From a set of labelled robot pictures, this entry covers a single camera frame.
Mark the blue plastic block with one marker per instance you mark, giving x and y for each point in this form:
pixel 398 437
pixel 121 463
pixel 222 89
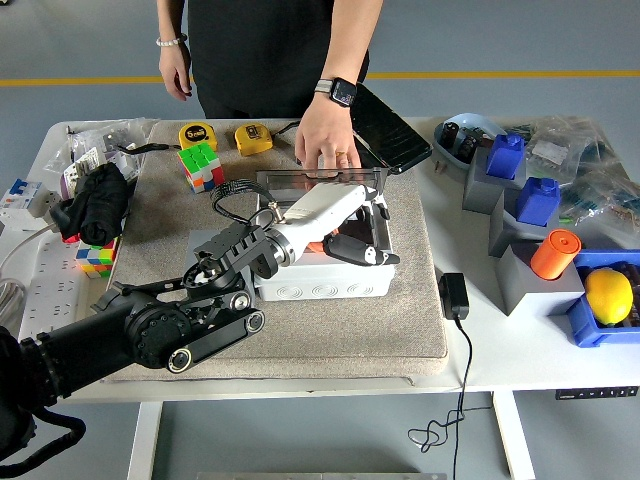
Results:
pixel 505 157
pixel 537 202

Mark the grey plastic junction box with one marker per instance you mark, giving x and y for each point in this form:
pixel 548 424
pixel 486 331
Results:
pixel 325 286

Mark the black open case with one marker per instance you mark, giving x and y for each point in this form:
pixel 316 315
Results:
pixel 395 135

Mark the person's right forearm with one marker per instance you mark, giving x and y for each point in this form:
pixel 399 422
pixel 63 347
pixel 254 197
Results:
pixel 172 20

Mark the yellow tape measure 5m print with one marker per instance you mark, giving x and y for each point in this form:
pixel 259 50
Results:
pixel 197 135

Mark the black power adapter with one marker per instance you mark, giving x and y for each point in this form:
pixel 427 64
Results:
pixel 453 295

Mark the rubik's cube green face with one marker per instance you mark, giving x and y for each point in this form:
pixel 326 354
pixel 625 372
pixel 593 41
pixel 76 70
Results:
pixel 200 165

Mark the black capacitor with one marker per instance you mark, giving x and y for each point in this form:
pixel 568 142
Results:
pixel 451 134

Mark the grey block holder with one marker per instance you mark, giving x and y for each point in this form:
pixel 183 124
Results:
pixel 530 295
pixel 204 238
pixel 504 235
pixel 479 195

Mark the person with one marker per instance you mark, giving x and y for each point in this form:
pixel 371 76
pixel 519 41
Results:
pixel 260 50

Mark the light blue bowl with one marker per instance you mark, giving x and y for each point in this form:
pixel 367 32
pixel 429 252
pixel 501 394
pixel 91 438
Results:
pixel 475 121

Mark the white power strip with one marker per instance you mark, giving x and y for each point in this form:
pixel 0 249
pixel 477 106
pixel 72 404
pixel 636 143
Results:
pixel 50 290

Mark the white circuit breaker blue switch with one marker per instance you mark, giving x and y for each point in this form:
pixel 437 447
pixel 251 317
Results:
pixel 25 197

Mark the clear bags of components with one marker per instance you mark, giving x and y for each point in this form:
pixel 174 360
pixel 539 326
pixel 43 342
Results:
pixel 595 165

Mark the black cloth bundle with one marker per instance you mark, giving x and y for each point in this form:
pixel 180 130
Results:
pixel 100 205

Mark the black table control panel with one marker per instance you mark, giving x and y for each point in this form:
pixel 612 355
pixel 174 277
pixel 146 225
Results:
pixel 595 393

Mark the blue storage bin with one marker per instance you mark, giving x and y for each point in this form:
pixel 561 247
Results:
pixel 585 326

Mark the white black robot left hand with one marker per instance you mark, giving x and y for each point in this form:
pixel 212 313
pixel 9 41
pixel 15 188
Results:
pixel 325 207

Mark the black smartwatch grey band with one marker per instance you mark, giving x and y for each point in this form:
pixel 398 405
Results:
pixel 342 91

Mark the person's left hand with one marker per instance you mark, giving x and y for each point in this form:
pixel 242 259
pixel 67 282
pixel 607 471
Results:
pixel 327 135

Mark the rubik's cube multicolour face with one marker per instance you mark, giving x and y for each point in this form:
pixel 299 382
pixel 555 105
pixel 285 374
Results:
pixel 97 257

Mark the person's left forearm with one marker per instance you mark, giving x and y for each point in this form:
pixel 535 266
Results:
pixel 350 45

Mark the white table leg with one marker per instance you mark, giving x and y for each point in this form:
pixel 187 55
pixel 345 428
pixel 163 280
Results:
pixel 515 440
pixel 145 440

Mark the person's right hand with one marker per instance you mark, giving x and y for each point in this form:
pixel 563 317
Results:
pixel 175 70

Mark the grey-brown fabric mat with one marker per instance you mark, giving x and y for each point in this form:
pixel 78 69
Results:
pixel 325 340

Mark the yellow tape measure black label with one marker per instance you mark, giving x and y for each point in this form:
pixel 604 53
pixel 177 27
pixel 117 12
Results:
pixel 253 140

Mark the yellow lemon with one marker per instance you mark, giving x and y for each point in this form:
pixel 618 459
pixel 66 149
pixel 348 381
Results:
pixel 609 297

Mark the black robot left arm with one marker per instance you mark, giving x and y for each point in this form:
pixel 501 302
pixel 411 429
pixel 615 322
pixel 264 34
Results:
pixel 150 330

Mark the transparent hinged box lid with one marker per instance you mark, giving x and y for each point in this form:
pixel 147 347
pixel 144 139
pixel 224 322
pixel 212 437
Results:
pixel 280 176

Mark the clear bags of small parts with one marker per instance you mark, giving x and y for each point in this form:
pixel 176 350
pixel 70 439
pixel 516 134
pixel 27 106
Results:
pixel 90 137

